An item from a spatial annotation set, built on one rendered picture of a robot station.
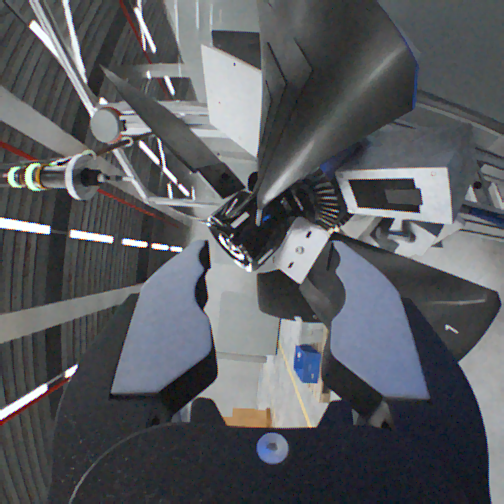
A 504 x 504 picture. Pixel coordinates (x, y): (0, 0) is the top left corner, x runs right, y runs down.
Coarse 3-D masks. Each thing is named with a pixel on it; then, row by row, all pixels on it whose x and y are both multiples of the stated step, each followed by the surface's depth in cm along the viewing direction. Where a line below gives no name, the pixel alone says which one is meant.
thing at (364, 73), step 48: (288, 0) 10; (336, 0) 7; (288, 48) 11; (336, 48) 8; (384, 48) 6; (288, 96) 13; (336, 96) 9; (384, 96) 7; (288, 144) 15; (336, 144) 10
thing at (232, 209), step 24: (240, 192) 38; (288, 192) 35; (216, 216) 35; (240, 216) 34; (264, 216) 35; (288, 216) 39; (312, 216) 38; (216, 240) 43; (240, 240) 34; (264, 240) 35; (240, 264) 42
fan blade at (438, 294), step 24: (336, 240) 32; (312, 264) 34; (384, 264) 28; (408, 264) 26; (312, 288) 34; (408, 288) 26; (432, 288) 24; (456, 288) 22; (480, 288) 20; (432, 312) 24; (456, 312) 22; (480, 312) 20; (480, 336) 20
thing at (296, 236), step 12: (300, 228) 36; (312, 228) 35; (288, 240) 37; (300, 240) 36; (312, 240) 35; (324, 240) 34; (288, 252) 37; (312, 252) 35; (276, 264) 38; (288, 264) 37; (300, 264) 36; (300, 276) 36
